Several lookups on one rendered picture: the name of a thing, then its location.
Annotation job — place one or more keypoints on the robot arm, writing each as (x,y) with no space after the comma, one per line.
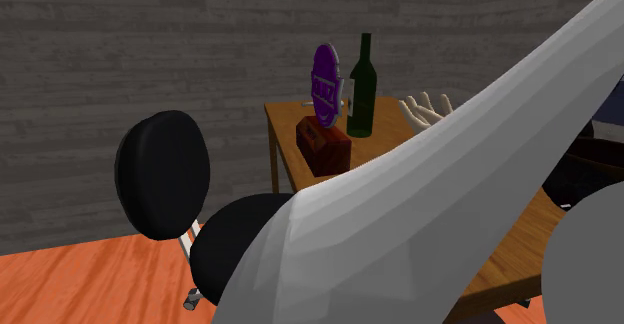
(414,225)

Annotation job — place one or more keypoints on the dark red box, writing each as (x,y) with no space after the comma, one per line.
(325,150)

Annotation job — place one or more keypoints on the dark green bottle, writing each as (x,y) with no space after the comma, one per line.
(363,98)

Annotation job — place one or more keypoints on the purple round sign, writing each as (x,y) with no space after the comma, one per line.
(324,77)

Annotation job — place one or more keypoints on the wooden table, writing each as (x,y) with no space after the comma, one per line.
(387,120)

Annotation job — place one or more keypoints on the beige hand figure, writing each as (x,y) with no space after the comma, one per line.
(423,113)

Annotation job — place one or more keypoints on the black office chair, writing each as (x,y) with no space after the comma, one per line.
(163,176)

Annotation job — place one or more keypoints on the dark blue book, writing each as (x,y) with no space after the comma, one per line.
(609,111)

